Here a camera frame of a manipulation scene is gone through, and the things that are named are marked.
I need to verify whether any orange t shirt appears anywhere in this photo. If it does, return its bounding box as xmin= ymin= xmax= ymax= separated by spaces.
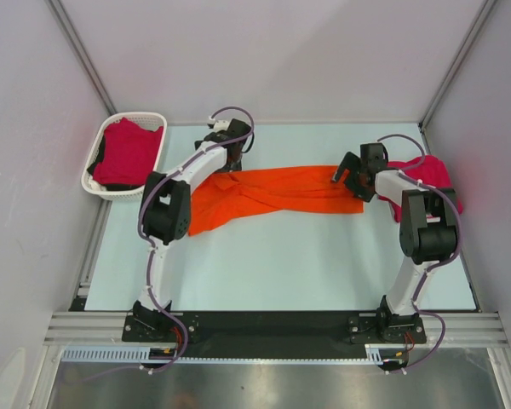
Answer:
xmin=188 ymin=165 xmax=364 ymax=236

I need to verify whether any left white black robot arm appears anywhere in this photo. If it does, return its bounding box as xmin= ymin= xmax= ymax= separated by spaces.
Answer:
xmin=132 ymin=118 xmax=254 ymax=341

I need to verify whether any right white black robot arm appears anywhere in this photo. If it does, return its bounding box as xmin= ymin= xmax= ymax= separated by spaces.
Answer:
xmin=331 ymin=142 xmax=462 ymax=342

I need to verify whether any folded magenta t shirt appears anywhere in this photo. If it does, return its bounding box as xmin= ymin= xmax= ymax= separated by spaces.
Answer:
xmin=378 ymin=154 xmax=464 ymax=225

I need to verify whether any magenta shirt in basket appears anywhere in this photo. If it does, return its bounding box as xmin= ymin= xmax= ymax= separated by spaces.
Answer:
xmin=87 ymin=118 xmax=164 ymax=190

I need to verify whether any black shirt in basket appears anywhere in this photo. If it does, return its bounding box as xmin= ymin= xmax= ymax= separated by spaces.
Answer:
xmin=87 ymin=135 xmax=146 ymax=192

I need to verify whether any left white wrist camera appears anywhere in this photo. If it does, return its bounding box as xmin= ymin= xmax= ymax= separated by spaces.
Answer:
xmin=207 ymin=118 xmax=230 ymax=132

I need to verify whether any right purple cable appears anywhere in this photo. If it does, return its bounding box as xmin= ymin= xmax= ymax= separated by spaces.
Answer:
xmin=374 ymin=134 xmax=463 ymax=376

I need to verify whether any purple cable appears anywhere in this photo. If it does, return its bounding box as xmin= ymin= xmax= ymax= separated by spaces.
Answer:
xmin=374 ymin=134 xmax=463 ymax=376
xmin=136 ymin=106 xmax=256 ymax=378

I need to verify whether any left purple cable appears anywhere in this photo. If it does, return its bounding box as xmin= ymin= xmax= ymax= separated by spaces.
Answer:
xmin=136 ymin=106 xmax=256 ymax=378

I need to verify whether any white slotted cable duct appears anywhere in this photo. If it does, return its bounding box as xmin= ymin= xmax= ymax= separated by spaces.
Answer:
xmin=62 ymin=346 xmax=402 ymax=366

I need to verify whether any right aluminium corner post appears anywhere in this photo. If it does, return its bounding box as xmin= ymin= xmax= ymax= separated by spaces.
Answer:
xmin=418 ymin=0 xmax=500 ymax=133

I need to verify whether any aluminium corner post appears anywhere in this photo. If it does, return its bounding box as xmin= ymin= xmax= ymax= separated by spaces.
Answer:
xmin=44 ymin=0 xmax=118 ymax=115
xmin=418 ymin=0 xmax=500 ymax=133

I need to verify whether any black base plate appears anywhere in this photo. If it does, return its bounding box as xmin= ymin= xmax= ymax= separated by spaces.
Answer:
xmin=122 ymin=308 xmax=427 ymax=360

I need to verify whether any left aluminium corner post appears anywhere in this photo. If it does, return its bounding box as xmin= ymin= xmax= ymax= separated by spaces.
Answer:
xmin=44 ymin=0 xmax=118 ymax=115

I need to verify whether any aluminium frame rail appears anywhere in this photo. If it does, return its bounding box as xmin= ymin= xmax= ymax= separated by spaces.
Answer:
xmin=43 ymin=312 xmax=508 ymax=348

